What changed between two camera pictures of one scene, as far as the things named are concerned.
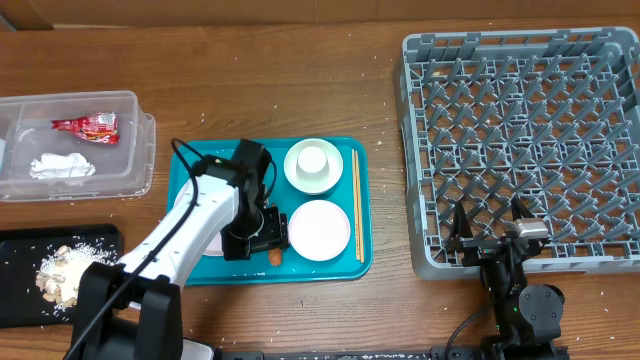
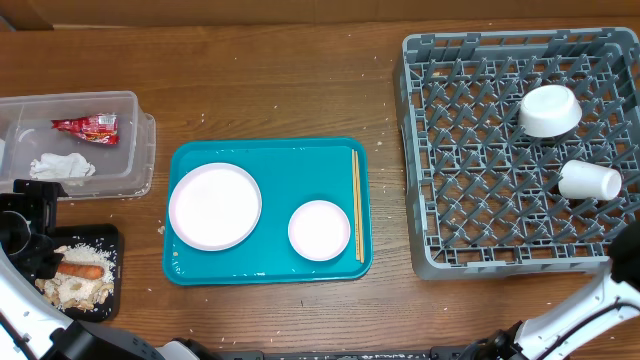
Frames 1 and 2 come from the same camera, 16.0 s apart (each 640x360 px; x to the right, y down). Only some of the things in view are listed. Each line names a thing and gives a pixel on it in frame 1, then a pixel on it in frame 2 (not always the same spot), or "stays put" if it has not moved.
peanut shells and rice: x=60 y=273 stays put
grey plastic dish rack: x=552 y=115 stays put
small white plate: x=319 y=230 stays put
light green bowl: x=313 y=187 -> x=549 y=111
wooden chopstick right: x=359 y=207 stays put
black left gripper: x=272 y=234 -> x=36 y=198
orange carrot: x=275 y=256 -> x=79 y=271
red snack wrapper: x=98 y=127 stays put
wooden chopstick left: x=355 y=203 stays put
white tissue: x=50 y=166 stays put
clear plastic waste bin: x=76 y=145 stays put
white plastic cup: x=312 y=163 -> x=586 y=180
